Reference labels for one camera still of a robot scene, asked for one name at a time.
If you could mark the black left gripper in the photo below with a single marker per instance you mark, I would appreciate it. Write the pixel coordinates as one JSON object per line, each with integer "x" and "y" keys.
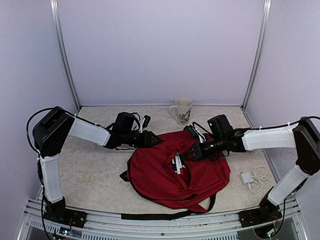
{"x": 147, "y": 139}

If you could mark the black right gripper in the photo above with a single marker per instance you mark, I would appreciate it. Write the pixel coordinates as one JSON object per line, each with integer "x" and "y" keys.
{"x": 198, "y": 152}

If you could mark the grey silver marker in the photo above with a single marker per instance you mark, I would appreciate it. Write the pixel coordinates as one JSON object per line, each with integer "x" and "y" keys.
{"x": 177, "y": 161}

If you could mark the red student backpack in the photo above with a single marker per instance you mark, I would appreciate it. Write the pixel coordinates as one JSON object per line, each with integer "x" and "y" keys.
{"x": 150, "y": 173}

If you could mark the white marker blue cap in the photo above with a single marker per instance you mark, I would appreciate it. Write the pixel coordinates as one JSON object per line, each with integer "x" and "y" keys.
{"x": 174, "y": 166}

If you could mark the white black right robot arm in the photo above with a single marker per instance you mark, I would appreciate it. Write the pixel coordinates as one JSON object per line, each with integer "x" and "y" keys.
{"x": 301, "y": 135}

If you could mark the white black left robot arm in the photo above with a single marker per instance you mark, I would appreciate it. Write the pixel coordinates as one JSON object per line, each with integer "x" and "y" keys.
{"x": 49, "y": 135}

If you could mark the white patterned ceramic mug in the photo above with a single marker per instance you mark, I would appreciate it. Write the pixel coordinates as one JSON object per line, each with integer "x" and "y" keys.
{"x": 181, "y": 110}

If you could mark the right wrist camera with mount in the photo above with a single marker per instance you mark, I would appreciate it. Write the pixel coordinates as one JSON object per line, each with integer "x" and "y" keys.
{"x": 195, "y": 133}

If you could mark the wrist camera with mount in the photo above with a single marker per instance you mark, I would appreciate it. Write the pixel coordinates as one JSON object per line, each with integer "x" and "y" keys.
{"x": 143, "y": 123}
{"x": 195, "y": 133}

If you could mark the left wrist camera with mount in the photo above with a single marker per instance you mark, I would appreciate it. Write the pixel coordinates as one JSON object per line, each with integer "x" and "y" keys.
{"x": 143, "y": 123}

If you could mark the white charger with cable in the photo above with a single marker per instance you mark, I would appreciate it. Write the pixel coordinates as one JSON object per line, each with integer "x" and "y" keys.
{"x": 254, "y": 180}

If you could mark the right aluminium corner post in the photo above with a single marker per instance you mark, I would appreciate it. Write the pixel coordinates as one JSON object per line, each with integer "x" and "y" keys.
{"x": 258, "y": 53}

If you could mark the aluminium corner post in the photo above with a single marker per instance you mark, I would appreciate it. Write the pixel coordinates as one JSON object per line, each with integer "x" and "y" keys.
{"x": 258, "y": 53}
{"x": 54, "y": 6}

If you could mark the aluminium front rail frame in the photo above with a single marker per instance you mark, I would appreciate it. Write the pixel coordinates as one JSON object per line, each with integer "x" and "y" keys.
{"x": 101, "y": 225}

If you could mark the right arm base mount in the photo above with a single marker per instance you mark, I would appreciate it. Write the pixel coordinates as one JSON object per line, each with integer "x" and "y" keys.
{"x": 265, "y": 212}

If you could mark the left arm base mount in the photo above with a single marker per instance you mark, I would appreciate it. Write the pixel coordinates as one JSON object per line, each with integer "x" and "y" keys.
{"x": 65, "y": 217}

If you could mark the left aluminium corner post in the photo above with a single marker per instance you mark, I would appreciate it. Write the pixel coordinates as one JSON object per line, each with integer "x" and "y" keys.
{"x": 54, "y": 6}

